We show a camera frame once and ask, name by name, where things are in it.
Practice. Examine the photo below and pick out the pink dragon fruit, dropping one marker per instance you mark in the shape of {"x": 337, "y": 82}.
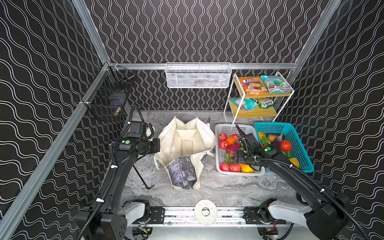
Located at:
{"x": 235, "y": 146}

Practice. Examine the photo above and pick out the purple eggplant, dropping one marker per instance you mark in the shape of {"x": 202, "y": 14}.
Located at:
{"x": 278, "y": 140}

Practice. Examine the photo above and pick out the orange tangerine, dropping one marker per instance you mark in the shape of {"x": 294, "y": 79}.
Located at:
{"x": 230, "y": 140}

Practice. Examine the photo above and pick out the white wire wall basket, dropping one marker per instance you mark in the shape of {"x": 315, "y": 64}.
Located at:
{"x": 202, "y": 75}

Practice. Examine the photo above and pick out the red apple front left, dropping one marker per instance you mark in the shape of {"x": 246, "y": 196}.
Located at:
{"x": 224, "y": 167}

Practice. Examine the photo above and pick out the white round disc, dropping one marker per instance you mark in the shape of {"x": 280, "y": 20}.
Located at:
{"x": 205, "y": 212}

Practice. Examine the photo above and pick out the green pink snack bag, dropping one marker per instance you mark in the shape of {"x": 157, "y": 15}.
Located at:
{"x": 276, "y": 84}

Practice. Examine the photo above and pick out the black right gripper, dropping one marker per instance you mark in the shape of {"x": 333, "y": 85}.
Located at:
{"x": 248, "y": 144}

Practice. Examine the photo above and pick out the brown kiwi potato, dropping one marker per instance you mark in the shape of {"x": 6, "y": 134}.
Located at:
{"x": 271, "y": 138}

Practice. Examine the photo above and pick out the black hex key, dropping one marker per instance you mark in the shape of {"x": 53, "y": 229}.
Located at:
{"x": 141, "y": 178}

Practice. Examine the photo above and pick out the teal plastic vegetable basket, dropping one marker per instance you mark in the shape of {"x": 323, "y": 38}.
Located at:
{"x": 290, "y": 134}

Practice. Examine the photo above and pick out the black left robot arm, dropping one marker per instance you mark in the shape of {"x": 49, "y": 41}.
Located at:
{"x": 103, "y": 220}

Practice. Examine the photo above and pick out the orange snack bag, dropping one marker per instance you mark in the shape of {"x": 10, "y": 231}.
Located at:
{"x": 253, "y": 85}

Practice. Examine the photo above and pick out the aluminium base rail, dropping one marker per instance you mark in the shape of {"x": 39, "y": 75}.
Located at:
{"x": 272, "y": 217}

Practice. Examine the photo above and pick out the teal white snack bag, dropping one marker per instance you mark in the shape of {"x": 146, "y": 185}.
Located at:
{"x": 245, "y": 105}

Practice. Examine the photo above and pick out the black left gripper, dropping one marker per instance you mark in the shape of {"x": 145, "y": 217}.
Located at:
{"x": 154, "y": 145}

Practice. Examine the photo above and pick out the yellow potato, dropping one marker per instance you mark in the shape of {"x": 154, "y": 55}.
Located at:
{"x": 295, "y": 162}

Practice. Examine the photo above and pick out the white wooden two-tier shelf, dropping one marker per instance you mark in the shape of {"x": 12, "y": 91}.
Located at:
{"x": 250, "y": 97}

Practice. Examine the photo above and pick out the green candy bag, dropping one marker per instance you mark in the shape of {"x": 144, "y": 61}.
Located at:
{"x": 265, "y": 103}

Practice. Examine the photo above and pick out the red apple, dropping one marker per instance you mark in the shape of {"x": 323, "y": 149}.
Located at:
{"x": 224, "y": 167}
{"x": 235, "y": 168}
{"x": 223, "y": 144}
{"x": 223, "y": 137}

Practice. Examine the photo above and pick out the red apple front middle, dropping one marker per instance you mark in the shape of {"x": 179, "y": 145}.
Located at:
{"x": 235, "y": 168}

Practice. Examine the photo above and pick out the black wire wall basket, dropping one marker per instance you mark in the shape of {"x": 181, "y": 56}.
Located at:
{"x": 109, "y": 101}

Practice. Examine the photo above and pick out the cream canvas grocery bag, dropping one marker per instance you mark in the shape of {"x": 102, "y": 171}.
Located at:
{"x": 184, "y": 150}

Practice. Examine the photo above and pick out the yellow corn cob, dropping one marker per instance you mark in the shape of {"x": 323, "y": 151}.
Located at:
{"x": 262, "y": 136}

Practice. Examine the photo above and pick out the yellow mango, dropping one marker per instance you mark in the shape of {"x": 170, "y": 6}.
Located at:
{"x": 246, "y": 168}

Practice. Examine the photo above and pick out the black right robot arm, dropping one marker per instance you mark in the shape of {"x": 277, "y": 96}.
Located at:
{"x": 327, "y": 213}

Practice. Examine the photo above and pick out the white plastic fruit basket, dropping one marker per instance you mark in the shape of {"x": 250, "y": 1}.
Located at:
{"x": 233, "y": 130}

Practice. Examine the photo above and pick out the red apple back left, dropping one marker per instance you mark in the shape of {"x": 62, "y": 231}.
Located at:
{"x": 223, "y": 137}

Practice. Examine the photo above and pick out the red tomato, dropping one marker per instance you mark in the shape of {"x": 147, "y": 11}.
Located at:
{"x": 285, "y": 146}

